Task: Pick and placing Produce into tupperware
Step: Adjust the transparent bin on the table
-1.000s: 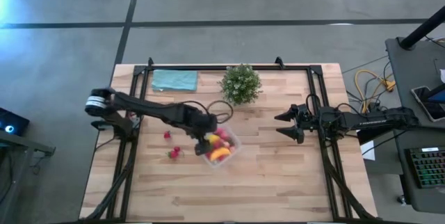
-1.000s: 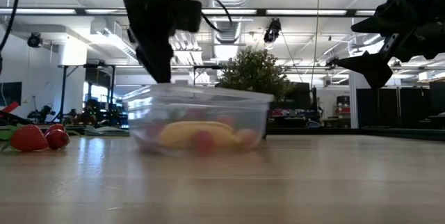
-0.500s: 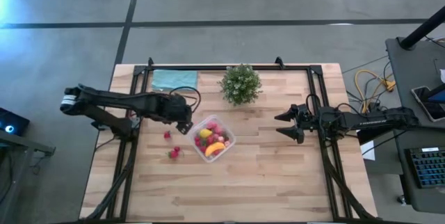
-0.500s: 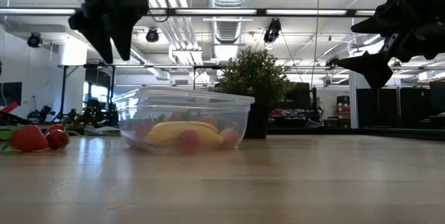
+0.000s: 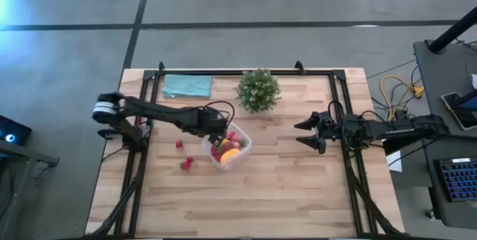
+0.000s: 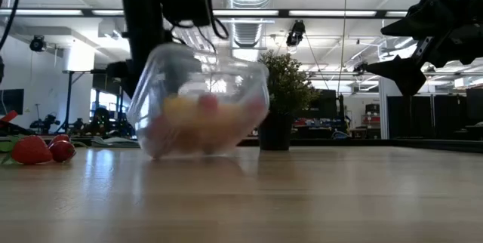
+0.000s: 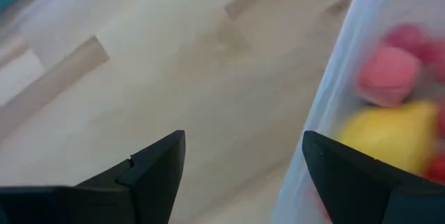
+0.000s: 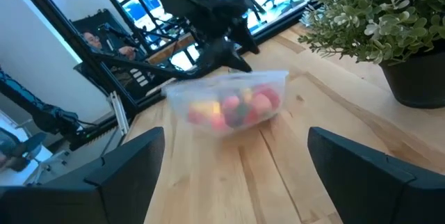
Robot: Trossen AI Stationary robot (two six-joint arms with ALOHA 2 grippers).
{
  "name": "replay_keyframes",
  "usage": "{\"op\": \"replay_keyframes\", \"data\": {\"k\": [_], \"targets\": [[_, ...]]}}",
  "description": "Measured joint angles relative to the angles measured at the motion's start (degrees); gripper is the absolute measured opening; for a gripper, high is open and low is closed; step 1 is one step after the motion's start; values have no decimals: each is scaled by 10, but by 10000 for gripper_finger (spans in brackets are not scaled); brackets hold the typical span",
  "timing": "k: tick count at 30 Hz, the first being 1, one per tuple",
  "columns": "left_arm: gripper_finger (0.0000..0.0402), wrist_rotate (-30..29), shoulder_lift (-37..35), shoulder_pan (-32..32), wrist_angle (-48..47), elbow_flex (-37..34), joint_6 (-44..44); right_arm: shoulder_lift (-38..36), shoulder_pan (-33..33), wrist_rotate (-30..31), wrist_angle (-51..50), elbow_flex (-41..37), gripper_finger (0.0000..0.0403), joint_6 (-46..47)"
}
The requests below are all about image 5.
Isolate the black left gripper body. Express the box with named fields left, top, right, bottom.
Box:
left=194, top=106, right=229, bottom=139

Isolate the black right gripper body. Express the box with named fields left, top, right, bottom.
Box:
left=319, top=119, right=348, bottom=154

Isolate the yellow banana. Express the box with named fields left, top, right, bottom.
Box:
left=219, top=148, right=241, bottom=167

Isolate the clear plastic tupperware container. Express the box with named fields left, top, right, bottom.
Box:
left=200, top=121, right=253, bottom=171

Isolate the small green potted plant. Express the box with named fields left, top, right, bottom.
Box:
left=234, top=68, right=282, bottom=114

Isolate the teal folded cloth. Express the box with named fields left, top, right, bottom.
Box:
left=162, top=74, right=213, bottom=98

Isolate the black diagonal desk beam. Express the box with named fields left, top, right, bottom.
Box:
left=382, top=137, right=439, bottom=157

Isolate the white paper sheet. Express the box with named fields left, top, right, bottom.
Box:
left=383, top=146, right=404, bottom=174

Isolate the dark grey desk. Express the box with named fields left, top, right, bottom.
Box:
left=412, top=40, right=477, bottom=139
left=420, top=133, right=477, bottom=230

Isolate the black smartphone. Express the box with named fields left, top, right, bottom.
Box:
left=440, top=91, right=477, bottom=132

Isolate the backlit black keyboard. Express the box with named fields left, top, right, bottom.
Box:
left=435, top=157, right=477, bottom=203

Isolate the black pole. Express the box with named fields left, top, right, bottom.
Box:
left=427, top=7, right=477, bottom=54

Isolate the grey metal stand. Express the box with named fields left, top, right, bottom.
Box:
left=0, top=138, right=60, bottom=240

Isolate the black device with blue light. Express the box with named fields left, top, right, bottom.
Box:
left=0, top=115, right=33, bottom=147

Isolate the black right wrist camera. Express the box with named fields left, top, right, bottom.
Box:
left=319, top=111, right=335, bottom=128

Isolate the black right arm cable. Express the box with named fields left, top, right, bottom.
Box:
left=326, top=99, right=381, bottom=148

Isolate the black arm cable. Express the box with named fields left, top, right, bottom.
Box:
left=326, top=99, right=381, bottom=148
left=178, top=100, right=236, bottom=126

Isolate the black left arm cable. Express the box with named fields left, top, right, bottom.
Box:
left=178, top=100, right=236, bottom=126

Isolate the black metal table frame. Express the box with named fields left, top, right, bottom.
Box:
left=86, top=60, right=409, bottom=239

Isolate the yellow cable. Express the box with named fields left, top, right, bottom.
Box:
left=379, top=74, right=426, bottom=120

